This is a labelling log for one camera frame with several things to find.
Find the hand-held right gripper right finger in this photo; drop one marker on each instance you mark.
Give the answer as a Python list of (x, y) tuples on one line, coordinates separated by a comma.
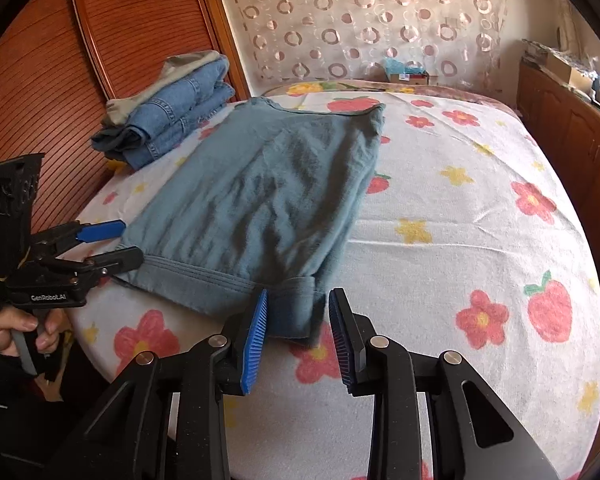
[(340, 340)]

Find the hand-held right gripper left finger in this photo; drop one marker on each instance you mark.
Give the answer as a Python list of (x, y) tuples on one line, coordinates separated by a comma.
[(255, 345)]

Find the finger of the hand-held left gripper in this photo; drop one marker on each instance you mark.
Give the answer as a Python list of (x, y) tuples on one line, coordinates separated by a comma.
[(120, 260), (100, 231)]

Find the blue-grey pants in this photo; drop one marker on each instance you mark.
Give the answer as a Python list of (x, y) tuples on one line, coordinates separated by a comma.
[(260, 195)]

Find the person's left forearm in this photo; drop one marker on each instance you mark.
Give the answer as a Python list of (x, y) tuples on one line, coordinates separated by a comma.
[(15, 425)]

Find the folded khaki pants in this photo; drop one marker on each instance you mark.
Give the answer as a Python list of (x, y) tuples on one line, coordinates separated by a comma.
[(175, 77)]

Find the person's left hand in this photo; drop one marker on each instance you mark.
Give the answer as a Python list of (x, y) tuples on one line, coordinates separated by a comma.
[(0, 327)]

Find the yellow soft object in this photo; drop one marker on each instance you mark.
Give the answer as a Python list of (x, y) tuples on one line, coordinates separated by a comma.
[(117, 166)]

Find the white flower print sheet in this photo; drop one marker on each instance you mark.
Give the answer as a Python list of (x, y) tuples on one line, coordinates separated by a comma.
[(455, 270)]

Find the folded blue jeans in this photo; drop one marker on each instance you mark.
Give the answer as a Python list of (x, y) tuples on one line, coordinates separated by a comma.
[(180, 110)]

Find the wooden slatted wardrobe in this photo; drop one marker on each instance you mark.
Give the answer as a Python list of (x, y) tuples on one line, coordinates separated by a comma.
[(80, 70)]

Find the floral blanket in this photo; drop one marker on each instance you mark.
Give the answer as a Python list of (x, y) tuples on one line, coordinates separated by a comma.
[(430, 91)]

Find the cardboard box with blue contents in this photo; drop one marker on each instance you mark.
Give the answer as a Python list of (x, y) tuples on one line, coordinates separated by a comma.
[(410, 74)]

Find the wooden sideboard cabinet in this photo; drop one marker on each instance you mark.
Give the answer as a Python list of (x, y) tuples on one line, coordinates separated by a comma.
[(575, 125)]

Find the sheer circle pattern curtain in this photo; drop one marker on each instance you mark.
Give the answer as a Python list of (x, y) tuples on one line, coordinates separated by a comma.
[(360, 15)]

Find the open cardboard box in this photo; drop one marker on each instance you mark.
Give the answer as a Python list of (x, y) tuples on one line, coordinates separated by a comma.
[(565, 67)]

